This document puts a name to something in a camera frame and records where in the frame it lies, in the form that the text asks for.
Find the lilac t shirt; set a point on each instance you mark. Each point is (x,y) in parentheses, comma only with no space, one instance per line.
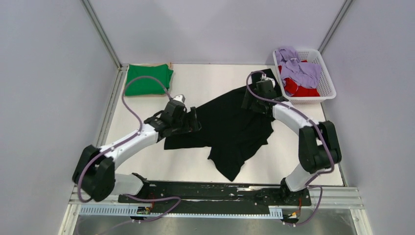
(304,74)

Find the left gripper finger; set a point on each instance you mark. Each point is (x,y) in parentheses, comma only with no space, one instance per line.
(194,124)
(176,131)

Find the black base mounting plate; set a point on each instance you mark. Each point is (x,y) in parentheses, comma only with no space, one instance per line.
(221,198)

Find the white plastic laundry basket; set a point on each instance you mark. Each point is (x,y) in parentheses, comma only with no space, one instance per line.
(325,87)

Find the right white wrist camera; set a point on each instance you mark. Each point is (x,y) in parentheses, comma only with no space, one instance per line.
(264,77)

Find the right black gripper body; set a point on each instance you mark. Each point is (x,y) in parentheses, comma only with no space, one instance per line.
(255,105)

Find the folded green t shirt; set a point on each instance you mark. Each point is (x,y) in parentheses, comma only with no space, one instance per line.
(148,79)

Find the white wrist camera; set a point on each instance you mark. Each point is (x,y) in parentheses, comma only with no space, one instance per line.
(179,98)
(264,77)

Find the aluminium frame rail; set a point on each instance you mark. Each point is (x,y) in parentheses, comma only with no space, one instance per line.
(101,32)

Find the black t shirt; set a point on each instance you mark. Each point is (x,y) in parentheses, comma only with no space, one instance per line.
(233,133)

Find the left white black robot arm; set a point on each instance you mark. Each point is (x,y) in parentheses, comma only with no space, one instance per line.
(95,172)

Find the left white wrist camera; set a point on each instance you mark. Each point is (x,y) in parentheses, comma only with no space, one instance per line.
(179,98)

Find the red t shirt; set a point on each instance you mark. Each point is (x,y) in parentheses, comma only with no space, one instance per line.
(294,90)

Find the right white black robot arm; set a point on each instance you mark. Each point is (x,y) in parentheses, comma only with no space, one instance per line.
(318,147)

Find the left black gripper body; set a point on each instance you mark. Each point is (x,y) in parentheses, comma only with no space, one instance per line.
(183,122)

